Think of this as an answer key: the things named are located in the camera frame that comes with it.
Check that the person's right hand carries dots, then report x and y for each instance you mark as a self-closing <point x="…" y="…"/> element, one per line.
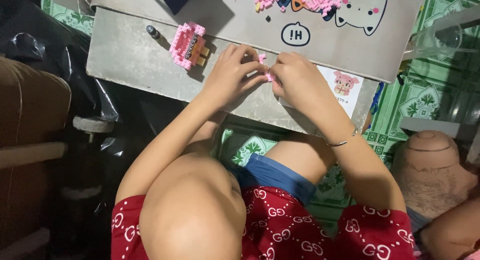
<point x="305" y="85"/>

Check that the person's left hand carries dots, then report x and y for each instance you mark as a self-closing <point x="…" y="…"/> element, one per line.
<point x="228" y="77"/>

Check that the small pink brick piece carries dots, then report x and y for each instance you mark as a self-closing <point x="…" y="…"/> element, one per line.
<point x="269" y="77"/>

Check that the white instruction sheet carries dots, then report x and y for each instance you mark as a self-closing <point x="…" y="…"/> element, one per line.
<point x="343" y="88"/>

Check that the pink brick strip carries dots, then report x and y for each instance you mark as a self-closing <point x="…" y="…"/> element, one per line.
<point x="261" y="58"/>

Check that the pink brick box build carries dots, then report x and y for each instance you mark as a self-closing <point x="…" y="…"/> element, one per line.
<point x="187" y="46"/>

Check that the grey cartoon print mat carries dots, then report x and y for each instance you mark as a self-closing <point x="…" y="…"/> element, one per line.
<point x="337" y="30"/>

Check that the black cylinder with silver tip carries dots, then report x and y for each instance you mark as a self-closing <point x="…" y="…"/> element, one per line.
<point x="153" y="31"/>

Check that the blue shorts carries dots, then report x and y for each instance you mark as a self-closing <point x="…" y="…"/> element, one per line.
<point x="277" y="175"/>

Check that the person's bare knee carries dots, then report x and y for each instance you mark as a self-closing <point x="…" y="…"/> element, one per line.
<point x="187" y="211"/>

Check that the grey round disc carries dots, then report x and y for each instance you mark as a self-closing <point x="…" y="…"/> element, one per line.
<point x="93" y="124"/>

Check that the red patterned shirt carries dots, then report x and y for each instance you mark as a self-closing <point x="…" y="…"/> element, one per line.
<point x="292" y="230"/>

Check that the clear plastic container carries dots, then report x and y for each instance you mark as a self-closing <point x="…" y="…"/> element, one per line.
<point x="444" y="34"/>

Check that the brown clay pot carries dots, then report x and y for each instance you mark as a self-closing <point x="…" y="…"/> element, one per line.
<point x="429" y="173"/>

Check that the black plastic bag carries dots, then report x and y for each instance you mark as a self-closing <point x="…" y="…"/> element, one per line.
<point x="48" y="42"/>

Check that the brown cushion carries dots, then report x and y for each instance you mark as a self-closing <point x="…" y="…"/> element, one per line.
<point x="30" y="102"/>

